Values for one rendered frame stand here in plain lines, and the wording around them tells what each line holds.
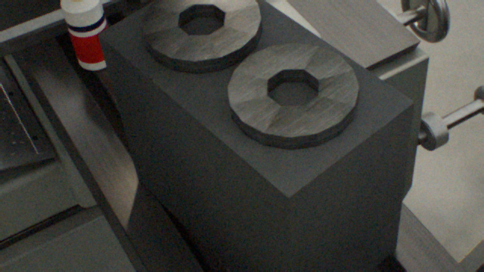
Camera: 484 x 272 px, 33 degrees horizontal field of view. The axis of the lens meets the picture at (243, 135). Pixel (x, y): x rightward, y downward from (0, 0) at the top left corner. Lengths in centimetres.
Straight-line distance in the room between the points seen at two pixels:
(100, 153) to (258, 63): 28
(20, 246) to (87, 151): 27
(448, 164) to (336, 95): 143
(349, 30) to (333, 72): 63
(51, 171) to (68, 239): 12
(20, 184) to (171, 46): 41
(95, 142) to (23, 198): 19
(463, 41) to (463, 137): 34
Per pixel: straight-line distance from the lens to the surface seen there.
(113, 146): 81
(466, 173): 195
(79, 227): 104
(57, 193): 99
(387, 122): 55
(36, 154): 92
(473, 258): 134
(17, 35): 93
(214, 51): 58
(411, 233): 72
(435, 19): 137
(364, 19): 121
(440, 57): 221
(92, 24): 84
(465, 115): 138
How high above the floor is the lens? 151
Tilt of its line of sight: 49 degrees down
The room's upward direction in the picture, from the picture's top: 7 degrees counter-clockwise
